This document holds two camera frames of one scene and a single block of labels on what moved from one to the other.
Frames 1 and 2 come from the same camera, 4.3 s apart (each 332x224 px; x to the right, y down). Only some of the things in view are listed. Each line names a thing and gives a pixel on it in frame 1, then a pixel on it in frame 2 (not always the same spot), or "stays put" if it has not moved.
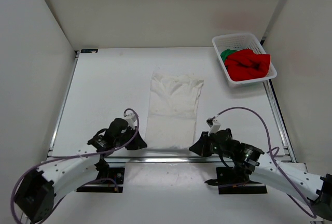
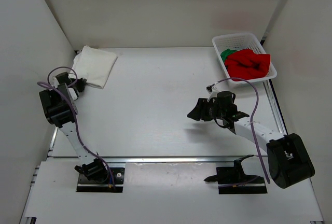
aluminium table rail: x=168 y=160 stays put
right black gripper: x=201 y=147 -> x=200 y=113
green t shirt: x=224 y=54 stays put
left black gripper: x=137 y=143 -> x=82 y=82
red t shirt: x=245 y=65 stays put
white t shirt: x=171 y=118 -> x=94 y=65
